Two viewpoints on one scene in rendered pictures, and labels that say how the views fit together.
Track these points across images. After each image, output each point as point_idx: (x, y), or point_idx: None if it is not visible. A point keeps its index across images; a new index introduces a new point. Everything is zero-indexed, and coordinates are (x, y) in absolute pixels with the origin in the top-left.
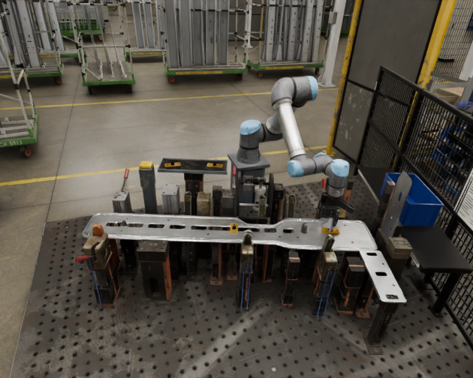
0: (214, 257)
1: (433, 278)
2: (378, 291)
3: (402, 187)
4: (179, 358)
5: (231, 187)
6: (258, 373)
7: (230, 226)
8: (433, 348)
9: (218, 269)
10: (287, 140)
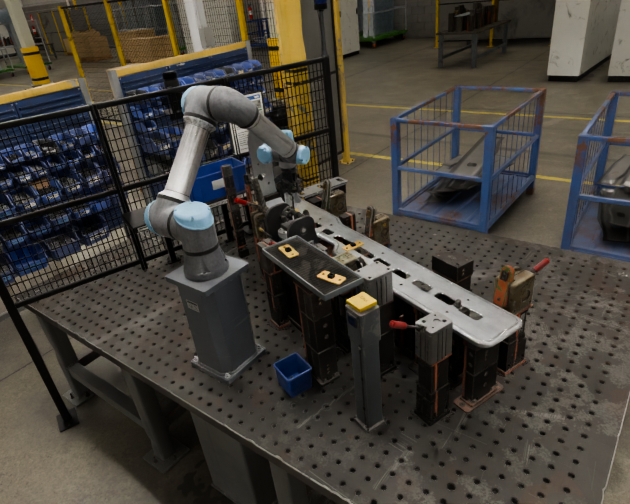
0: None
1: None
2: (340, 183)
3: (259, 142)
4: (474, 285)
5: (230, 332)
6: (428, 254)
7: (352, 248)
8: None
9: None
10: (285, 137)
